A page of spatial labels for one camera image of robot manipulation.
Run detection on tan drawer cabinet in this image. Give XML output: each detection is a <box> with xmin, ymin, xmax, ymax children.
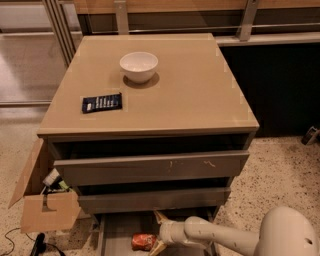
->
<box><xmin>37</xmin><ymin>32</ymin><xmax>260</xmax><ymax>221</ymax></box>

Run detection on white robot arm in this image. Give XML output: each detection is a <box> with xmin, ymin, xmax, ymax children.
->
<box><xmin>149</xmin><ymin>206</ymin><xmax>320</xmax><ymax>256</ymax></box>

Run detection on metal railing frame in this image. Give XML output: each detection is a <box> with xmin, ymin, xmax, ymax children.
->
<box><xmin>40</xmin><ymin>0</ymin><xmax>320</xmax><ymax>63</ymax></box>

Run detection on items inside cardboard box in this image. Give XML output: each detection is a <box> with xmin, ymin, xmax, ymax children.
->
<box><xmin>41</xmin><ymin>169</ymin><xmax>71</xmax><ymax>195</ymax></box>

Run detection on dark object on floor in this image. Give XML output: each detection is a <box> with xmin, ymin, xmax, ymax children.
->
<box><xmin>301</xmin><ymin>126</ymin><xmax>320</xmax><ymax>145</ymax></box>

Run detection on middle grey drawer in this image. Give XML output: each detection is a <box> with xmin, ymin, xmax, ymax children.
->
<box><xmin>78</xmin><ymin>188</ymin><xmax>231</xmax><ymax>214</ymax></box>

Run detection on black floor cable left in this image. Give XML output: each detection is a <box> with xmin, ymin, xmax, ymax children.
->
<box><xmin>0</xmin><ymin>227</ymin><xmax>66</xmax><ymax>256</ymax></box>

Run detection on brown cardboard box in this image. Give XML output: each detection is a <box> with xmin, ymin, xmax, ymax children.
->
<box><xmin>8</xmin><ymin>139</ymin><xmax>81</xmax><ymax>233</ymax></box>

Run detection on top grey drawer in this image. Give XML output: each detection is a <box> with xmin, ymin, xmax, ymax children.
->
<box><xmin>54</xmin><ymin>150</ymin><xmax>249</xmax><ymax>186</ymax></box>

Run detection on bottom grey open drawer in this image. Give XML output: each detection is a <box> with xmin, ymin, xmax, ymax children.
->
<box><xmin>97</xmin><ymin>211</ymin><xmax>219</xmax><ymax>256</ymax></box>

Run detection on white ceramic bowl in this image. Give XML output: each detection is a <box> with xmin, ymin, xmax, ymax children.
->
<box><xmin>119</xmin><ymin>52</ymin><xmax>158</xmax><ymax>84</ymax></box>

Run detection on red coke can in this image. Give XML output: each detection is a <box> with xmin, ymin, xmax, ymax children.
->
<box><xmin>131</xmin><ymin>233</ymin><xmax>157</xmax><ymax>251</ymax></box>

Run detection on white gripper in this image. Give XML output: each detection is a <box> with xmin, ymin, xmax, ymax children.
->
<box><xmin>148</xmin><ymin>210</ymin><xmax>187</xmax><ymax>256</ymax></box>

